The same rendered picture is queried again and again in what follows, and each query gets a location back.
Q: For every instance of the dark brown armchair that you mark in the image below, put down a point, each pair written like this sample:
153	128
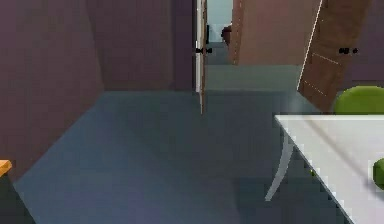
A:
227	33

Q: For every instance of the green round object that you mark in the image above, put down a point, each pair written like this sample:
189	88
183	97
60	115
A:
379	173

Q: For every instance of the green round chair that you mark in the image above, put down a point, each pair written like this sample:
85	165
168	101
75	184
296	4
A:
361	100

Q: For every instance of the white table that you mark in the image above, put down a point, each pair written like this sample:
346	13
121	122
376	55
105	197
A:
336	150

